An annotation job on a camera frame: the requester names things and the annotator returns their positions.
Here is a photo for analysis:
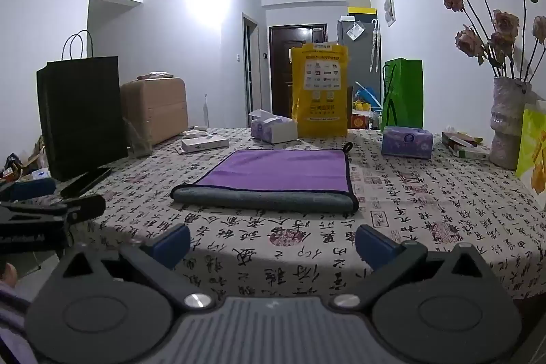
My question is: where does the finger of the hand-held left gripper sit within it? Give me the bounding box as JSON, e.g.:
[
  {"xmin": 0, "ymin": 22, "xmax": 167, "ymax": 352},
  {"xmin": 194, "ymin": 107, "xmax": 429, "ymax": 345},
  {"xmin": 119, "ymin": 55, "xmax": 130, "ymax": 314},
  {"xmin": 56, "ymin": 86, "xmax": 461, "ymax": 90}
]
[
  {"xmin": 0, "ymin": 177, "xmax": 57, "ymax": 202},
  {"xmin": 0, "ymin": 194, "xmax": 106, "ymax": 229}
]

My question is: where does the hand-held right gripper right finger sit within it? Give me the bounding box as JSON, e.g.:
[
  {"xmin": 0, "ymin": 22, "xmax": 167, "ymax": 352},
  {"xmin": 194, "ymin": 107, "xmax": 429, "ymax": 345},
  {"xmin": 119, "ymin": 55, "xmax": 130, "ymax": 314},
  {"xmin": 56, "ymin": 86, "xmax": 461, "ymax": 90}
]
[{"xmin": 330, "ymin": 223, "xmax": 488, "ymax": 312}]

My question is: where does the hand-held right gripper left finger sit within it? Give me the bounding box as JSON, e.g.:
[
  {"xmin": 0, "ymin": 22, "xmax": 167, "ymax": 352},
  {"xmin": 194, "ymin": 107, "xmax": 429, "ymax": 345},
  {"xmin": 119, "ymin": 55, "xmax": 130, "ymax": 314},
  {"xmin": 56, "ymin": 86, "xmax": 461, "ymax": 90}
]
[{"xmin": 60, "ymin": 223, "xmax": 216, "ymax": 312}]

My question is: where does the purple and grey towel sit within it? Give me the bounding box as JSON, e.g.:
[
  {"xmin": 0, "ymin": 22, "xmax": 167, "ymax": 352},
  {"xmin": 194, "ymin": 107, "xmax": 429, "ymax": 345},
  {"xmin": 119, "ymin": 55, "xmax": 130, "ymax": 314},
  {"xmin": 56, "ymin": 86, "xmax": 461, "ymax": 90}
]
[{"xmin": 171, "ymin": 142, "xmax": 360, "ymax": 214}]

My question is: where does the person's left forearm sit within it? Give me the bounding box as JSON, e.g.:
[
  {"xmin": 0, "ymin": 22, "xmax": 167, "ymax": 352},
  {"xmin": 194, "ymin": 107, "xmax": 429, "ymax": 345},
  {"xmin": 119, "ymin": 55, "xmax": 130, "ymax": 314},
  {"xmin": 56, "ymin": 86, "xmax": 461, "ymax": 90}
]
[{"xmin": 0, "ymin": 262, "xmax": 41, "ymax": 364}]

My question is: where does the black phone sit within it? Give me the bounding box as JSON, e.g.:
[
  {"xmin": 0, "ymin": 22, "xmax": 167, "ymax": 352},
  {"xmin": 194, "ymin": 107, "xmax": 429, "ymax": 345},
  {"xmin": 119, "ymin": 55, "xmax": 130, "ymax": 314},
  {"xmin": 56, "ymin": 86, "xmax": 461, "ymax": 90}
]
[{"xmin": 60, "ymin": 166, "xmax": 113, "ymax": 198}]

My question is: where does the pile of floor clutter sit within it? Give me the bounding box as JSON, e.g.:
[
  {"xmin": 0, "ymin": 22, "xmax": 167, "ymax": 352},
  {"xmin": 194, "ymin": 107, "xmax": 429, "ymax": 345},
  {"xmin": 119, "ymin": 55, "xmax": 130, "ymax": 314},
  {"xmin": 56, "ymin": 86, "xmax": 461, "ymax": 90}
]
[{"xmin": 0, "ymin": 136, "xmax": 51, "ymax": 182}]

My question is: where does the calligraphy printed tablecloth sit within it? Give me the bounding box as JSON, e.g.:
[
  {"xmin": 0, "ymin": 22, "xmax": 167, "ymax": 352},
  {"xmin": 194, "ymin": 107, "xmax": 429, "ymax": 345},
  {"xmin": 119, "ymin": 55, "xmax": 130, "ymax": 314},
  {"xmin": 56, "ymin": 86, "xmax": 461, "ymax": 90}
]
[{"xmin": 87, "ymin": 126, "xmax": 546, "ymax": 300}]

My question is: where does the black paper bag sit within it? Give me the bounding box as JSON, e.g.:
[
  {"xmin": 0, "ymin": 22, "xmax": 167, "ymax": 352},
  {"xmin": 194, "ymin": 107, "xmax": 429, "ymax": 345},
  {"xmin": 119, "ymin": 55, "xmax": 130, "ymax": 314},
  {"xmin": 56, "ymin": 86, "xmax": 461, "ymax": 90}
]
[{"xmin": 36, "ymin": 30, "xmax": 129, "ymax": 183}]

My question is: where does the clear plastic bag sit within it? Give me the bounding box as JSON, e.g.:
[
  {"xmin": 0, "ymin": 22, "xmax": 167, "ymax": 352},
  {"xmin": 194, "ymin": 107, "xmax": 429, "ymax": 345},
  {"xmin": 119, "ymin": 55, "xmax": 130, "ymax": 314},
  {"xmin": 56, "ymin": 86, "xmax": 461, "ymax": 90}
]
[{"xmin": 123, "ymin": 117, "xmax": 154, "ymax": 158}]

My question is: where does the flat white box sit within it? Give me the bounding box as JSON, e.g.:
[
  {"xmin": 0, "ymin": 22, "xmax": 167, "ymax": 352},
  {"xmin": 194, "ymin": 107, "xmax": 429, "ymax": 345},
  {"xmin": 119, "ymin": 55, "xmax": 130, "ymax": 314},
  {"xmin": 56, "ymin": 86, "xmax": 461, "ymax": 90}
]
[{"xmin": 177, "ymin": 135, "xmax": 230, "ymax": 154}]

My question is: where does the purple tissue pack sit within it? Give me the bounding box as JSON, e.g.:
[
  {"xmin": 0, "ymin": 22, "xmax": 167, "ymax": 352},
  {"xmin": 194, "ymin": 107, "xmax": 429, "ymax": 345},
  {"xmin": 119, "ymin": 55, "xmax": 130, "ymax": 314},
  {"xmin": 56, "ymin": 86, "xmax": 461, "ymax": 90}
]
[{"xmin": 381, "ymin": 126, "xmax": 434, "ymax": 159}]

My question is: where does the beige suitcase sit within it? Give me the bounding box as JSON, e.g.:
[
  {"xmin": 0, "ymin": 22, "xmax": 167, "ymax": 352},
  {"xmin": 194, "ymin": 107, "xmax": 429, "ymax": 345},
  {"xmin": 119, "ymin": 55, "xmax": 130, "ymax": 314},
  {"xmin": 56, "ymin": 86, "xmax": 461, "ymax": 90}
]
[{"xmin": 120, "ymin": 72, "xmax": 189, "ymax": 146}]

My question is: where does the green and white small box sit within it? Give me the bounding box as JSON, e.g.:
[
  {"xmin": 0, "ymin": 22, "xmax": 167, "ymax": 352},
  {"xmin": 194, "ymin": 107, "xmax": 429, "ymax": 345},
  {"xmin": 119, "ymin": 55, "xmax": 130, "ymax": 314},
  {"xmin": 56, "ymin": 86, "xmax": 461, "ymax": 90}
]
[{"xmin": 441, "ymin": 130, "xmax": 491, "ymax": 161}]

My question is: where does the blue and white plastic clutter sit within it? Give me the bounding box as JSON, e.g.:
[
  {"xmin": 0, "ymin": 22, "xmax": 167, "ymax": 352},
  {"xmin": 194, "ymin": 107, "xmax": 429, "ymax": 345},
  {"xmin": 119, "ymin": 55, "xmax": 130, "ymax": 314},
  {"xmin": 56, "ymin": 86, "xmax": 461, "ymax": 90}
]
[{"xmin": 352, "ymin": 82, "xmax": 382, "ymax": 130}]

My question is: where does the purple and white tissue box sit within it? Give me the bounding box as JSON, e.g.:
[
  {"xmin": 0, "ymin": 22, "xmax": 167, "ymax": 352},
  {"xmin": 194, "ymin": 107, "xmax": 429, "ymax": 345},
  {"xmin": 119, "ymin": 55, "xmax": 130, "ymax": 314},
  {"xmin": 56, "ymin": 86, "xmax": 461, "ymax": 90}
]
[{"xmin": 250, "ymin": 109, "xmax": 298, "ymax": 144}]

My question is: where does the green paper bag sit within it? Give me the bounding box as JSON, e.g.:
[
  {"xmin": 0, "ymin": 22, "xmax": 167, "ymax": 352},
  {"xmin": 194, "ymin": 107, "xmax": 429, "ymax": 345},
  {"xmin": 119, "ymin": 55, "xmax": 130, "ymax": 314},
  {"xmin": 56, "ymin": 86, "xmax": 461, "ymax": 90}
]
[{"xmin": 381, "ymin": 58, "xmax": 424, "ymax": 131}]

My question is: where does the yellow paper bag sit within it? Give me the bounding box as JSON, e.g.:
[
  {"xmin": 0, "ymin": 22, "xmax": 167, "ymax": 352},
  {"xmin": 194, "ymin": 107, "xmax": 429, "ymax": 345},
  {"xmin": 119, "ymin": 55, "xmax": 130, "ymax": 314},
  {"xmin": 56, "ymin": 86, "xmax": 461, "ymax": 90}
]
[{"xmin": 291, "ymin": 42, "xmax": 349, "ymax": 138}]

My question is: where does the textured white vase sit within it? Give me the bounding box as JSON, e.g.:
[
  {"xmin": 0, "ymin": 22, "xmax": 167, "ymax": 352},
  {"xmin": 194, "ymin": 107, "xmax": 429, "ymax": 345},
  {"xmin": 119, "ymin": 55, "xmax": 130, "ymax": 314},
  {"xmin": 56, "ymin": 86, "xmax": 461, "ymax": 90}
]
[{"xmin": 489, "ymin": 76, "xmax": 533, "ymax": 171}]

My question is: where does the yellow-green printed bag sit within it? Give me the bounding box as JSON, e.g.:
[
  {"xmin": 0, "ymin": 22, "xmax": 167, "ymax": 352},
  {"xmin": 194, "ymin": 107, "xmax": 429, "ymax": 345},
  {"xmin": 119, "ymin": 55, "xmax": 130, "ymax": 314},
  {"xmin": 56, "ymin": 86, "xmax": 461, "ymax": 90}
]
[{"xmin": 515, "ymin": 100, "xmax": 546, "ymax": 195}]

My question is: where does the dark brown door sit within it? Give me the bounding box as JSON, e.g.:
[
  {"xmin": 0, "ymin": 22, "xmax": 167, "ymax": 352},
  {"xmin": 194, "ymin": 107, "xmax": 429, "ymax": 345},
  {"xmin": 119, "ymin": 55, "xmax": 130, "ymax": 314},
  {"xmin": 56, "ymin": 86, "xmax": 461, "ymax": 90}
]
[{"xmin": 269, "ymin": 24, "xmax": 328, "ymax": 129}]

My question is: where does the grey refrigerator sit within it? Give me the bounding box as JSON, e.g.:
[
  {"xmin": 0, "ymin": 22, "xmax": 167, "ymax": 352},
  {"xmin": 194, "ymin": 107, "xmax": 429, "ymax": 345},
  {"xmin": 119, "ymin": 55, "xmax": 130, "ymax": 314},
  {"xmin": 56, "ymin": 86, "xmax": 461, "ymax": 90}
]
[{"xmin": 337, "ymin": 19, "xmax": 382, "ymax": 100}]

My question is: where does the dried rose bouquet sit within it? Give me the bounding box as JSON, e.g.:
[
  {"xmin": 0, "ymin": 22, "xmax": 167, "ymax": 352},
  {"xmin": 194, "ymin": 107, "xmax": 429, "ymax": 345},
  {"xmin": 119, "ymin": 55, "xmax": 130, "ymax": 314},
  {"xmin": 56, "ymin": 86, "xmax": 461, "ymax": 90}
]
[{"xmin": 441, "ymin": 0, "xmax": 546, "ymax": 84}]

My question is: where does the grey interior door frame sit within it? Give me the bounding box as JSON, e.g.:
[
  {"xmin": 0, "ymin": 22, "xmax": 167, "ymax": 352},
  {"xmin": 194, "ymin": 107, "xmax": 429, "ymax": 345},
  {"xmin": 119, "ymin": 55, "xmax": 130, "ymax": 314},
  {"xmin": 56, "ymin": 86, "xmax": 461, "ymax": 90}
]
[{"xmin": 242, "ymin": 13, "xmax": 261, "ymax": 128}]

